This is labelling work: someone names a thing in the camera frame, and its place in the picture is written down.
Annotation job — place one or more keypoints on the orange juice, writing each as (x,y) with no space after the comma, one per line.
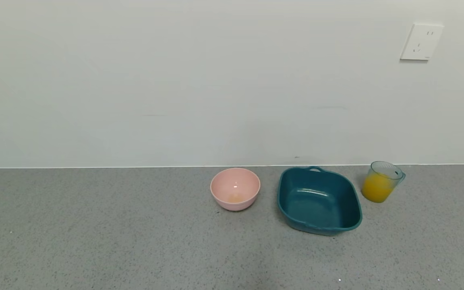
(377,188)

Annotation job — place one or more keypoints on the clear ribbed plastic cup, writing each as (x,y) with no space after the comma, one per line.
(386,171)

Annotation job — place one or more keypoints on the pink plastic bowl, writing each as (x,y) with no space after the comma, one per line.
(235,189)

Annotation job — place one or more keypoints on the teal square plastic basin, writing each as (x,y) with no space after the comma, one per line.
(316,201)

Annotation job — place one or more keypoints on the white wall socket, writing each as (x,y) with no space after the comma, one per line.
(422,41)

